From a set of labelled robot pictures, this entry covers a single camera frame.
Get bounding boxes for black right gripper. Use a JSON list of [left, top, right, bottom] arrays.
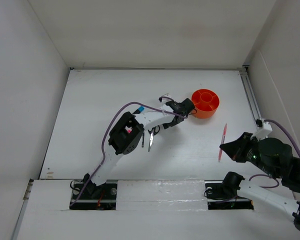
[[219, 130, 278, 178]]

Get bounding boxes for red gel pen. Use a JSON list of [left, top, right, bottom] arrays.
[[217, 123, 228, 163]]

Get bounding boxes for black gel pen clear cap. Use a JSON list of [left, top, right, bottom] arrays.
[[141, 132, 145, 148]]

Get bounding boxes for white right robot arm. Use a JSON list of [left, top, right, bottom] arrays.
[[219, 132, 300, 231]]

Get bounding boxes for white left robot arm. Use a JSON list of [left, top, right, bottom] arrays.
[[82, 98, 195, 199]]

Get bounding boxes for orange round desk organizer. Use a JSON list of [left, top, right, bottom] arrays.
[[191, 88, 220, 119]]

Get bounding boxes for blue capped black highlighter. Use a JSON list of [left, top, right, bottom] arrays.
[[133, 106, 145, 114]]

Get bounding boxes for pink capped black highlighter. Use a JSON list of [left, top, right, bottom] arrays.
[[125, 127, 132, 133]]

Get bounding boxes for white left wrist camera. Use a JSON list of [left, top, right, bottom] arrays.
[[158, 94, 173, 102]]

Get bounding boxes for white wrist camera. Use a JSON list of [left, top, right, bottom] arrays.
[[158, 94, 173, 102], [250, 118, 273, 141]]

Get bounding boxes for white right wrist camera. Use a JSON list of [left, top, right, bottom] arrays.
[[250, 118, 273, 141]]

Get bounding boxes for black handled scissors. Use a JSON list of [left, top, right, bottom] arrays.
[[148, 125, 161, 152]]

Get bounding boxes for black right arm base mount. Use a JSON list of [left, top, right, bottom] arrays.
[[203, 182, 254, 211]]

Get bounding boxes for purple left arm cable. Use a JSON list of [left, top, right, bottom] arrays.
[[69, 101, 188, 207]]

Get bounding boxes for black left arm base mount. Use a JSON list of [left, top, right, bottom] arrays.
[[69, 181, 118, 211]]

